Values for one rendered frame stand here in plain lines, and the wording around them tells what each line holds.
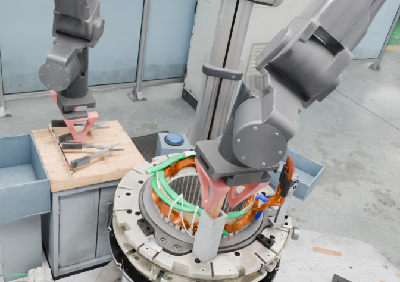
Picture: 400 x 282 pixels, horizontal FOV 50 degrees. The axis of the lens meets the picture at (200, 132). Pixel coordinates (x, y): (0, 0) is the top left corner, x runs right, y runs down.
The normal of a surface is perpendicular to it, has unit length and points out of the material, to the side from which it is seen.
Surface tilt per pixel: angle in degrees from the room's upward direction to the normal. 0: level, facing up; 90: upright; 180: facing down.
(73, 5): 116
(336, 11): 74
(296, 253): 0
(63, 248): 90
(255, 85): 6
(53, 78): 92
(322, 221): 0
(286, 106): 29
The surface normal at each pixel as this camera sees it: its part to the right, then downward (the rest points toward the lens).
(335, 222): 0.17, -0.84
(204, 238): -0.78, 0.20
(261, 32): 0.51, 0.52
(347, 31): 0.11, 0.29
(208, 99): -0.09, 0.51
